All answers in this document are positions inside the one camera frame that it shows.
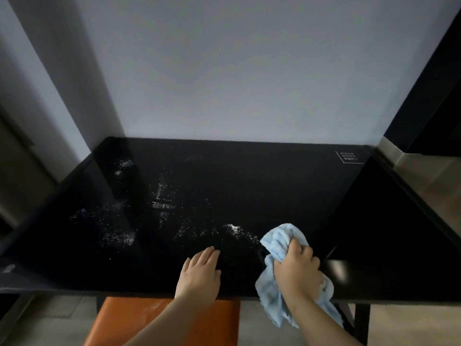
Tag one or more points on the black table leg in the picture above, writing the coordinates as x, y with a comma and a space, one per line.
362, 324

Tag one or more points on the person's left forearm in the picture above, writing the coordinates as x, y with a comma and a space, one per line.
169, 326

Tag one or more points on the person's left little finger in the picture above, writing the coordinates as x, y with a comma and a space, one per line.
186, 265

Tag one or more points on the person's left thumb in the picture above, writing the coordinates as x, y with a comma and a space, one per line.
217, 279

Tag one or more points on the person's left hand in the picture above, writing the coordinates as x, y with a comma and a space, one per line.
197, 277

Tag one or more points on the person's right forearm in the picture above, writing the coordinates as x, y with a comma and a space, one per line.
318, 326

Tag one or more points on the person's right fingers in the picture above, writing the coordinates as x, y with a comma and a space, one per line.
300, 250

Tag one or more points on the orange stool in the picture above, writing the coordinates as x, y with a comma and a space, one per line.
119, 322

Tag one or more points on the light blue cleaning cloth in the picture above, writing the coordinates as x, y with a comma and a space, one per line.
275, 239

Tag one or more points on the spilled white powder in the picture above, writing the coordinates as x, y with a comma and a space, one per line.
162, 198

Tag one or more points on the person's right hand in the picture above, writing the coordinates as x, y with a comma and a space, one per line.
297, 275

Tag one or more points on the black tall cabinet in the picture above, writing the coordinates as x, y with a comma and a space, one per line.
428, 104

